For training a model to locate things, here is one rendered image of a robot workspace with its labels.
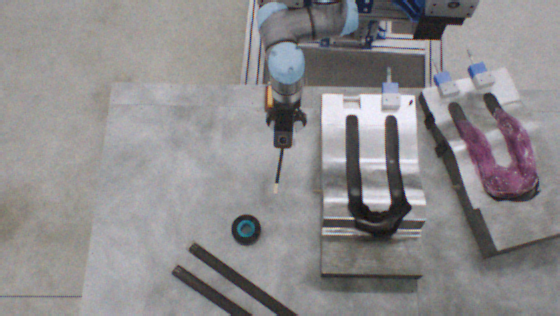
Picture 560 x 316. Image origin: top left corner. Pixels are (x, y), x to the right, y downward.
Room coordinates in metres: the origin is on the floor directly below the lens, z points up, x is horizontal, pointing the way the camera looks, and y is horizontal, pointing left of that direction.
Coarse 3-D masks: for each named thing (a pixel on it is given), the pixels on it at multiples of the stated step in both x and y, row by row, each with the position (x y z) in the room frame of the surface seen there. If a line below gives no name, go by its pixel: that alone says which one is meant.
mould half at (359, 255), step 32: (320, 128) 0.67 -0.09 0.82; (320, 160) 0.57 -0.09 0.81; (384, 160) 0.55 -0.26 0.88; (416, 160) 0.55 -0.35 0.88; (384, 192) 0.45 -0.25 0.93; (416, 192) 0.45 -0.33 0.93; (320, 224) 0.39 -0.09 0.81; (352, 224) 0.37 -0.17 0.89; (416, 224) 0.37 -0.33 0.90; (320, 256) 0.30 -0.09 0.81; (352, 256) 0.29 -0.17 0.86; (384, 256) 0.29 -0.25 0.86; (416, 256) 0.29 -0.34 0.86
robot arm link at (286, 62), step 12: (276, 48) 0.64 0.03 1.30; (288, 48) 0.64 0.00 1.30; (276, 60) 0.62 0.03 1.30; (288, 60) 0.62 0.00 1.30; (300, 60) 0.62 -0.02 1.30; (276, 72) 0.60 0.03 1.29; (288, 72) 0.59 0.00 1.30; (300, 72) 0.60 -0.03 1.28; (276, 84) 0.59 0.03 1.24; (288, 84) 0.59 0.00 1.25; (300, 84) 0.60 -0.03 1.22
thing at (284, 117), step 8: (280, 112) 0.58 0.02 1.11; (288, 112) 0.58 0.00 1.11; (280, 120) 0.57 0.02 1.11; (288, 120) 0.57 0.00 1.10; (280, 128) 0.55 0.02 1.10; (288, 128) 0.55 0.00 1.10; (280, 136) 0.53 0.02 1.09; (288, 136) 0.53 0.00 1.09; (280, 144) 0.52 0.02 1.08; (288, 144) 0.52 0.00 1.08
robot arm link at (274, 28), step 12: (264, 12) 0.75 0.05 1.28; (276, 12) 0.75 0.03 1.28; (288, 12) 0.75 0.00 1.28; (300, 12) 0.75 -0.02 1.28; (264, 24) 0.72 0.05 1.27; (276, 24) 0.71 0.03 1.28; (288, 24) 0.72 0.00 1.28; (300, 24) 0.72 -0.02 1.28; (264, 36) 0.70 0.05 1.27; (276, 36) 0.69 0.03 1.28; (288, 36) 0.69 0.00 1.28; (300, 36) 0.70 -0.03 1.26; (312, 36) 0.70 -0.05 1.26; (264, 48) 0.67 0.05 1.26
